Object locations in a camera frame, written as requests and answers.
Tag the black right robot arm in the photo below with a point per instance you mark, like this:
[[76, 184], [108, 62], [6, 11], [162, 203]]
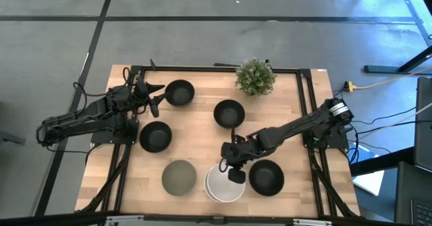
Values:
[[297, 123]]

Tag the artificial plant in black pot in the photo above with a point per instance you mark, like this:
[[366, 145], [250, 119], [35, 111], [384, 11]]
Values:
[[255, 77]]

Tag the black keyboard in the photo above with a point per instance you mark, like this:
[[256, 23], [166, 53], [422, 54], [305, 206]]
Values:
[[422, 213]]

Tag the yellow power plug block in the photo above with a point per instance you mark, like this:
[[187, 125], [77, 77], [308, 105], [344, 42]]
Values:
[[349, 86]]

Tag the white paper sheet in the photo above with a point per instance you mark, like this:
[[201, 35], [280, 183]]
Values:
[[369, 182]]

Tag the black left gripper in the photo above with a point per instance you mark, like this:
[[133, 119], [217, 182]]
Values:
[[141, 92]]

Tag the dark monitor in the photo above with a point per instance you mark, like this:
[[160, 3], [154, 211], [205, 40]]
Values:
[[423, 125]]

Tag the black rail with silver brackets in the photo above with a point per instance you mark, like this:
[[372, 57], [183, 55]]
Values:
[[67, 218]]

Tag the white bowl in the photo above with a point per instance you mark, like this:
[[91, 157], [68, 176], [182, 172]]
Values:
[[205, 185], [222, 189]]

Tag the grey-green bowl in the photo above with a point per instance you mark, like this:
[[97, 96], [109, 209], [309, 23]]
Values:
[[179, 177]]

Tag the black aluminium table frame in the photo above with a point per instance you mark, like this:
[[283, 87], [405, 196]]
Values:
[[189, 69]]

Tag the black bowl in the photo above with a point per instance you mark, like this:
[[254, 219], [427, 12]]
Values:
[[179, 92], [229, 113], [266, 177], [155, 136]]

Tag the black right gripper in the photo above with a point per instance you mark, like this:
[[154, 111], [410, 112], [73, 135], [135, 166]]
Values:
[[236, 153]]

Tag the desk with black legs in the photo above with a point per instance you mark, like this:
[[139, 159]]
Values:
[[416, 3]]

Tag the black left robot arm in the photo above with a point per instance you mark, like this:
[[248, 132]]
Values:
[[84, 118]]

